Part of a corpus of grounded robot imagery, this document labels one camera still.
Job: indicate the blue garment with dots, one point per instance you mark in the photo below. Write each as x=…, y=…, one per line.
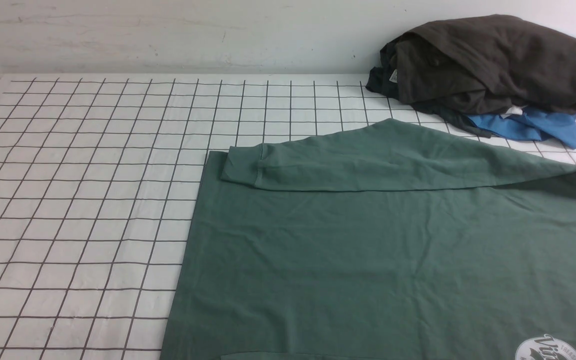
x=532, y=124

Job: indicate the white grid tablecloth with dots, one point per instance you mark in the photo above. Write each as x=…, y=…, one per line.
x=99, y=176

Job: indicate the green long-sleeved shirt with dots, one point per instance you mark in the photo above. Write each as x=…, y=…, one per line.
x=389, y=242

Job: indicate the dark brown garment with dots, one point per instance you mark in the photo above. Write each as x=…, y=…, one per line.
x=487, y=64

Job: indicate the dark green garment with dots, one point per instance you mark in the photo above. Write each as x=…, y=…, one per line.
x=379, y=82

